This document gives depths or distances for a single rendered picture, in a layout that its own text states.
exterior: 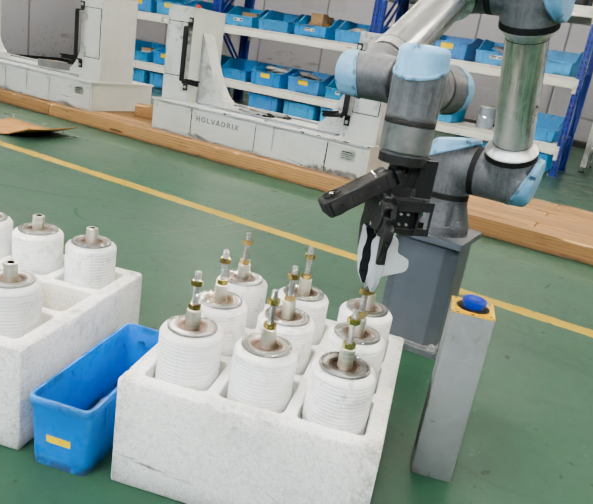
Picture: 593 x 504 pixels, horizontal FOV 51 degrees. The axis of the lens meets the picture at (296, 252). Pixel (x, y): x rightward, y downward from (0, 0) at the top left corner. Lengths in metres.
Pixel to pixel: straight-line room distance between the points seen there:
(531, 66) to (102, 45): 3.34
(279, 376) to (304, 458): 0.12
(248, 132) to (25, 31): 5.33
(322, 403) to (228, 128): 2.82
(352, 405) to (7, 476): 0.53
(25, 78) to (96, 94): 0.64
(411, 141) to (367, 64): 0.20
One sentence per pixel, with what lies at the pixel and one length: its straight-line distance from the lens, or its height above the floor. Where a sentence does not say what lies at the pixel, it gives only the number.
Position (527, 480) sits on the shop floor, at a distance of 1.27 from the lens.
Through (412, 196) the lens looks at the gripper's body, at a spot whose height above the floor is 0.49.
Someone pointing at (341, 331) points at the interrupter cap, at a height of 0.25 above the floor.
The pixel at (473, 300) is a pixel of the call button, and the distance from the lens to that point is 1.05.
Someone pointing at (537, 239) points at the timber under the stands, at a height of 0.05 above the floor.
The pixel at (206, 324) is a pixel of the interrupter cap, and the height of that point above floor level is 0.25.
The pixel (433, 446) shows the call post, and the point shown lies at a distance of 1.14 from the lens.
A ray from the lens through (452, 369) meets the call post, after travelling 1.07.
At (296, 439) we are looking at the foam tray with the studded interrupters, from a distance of 0.89.
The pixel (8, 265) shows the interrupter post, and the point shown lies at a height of 0.28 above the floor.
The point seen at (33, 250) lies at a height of 0.22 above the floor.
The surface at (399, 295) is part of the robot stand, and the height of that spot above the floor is 0.13.
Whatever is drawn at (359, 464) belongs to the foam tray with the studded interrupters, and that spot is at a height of 0.15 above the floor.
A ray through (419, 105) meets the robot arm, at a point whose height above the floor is 0.62.
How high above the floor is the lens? 0.67
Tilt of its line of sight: 18 degrees down
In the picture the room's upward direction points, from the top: 9 degrees clockwise
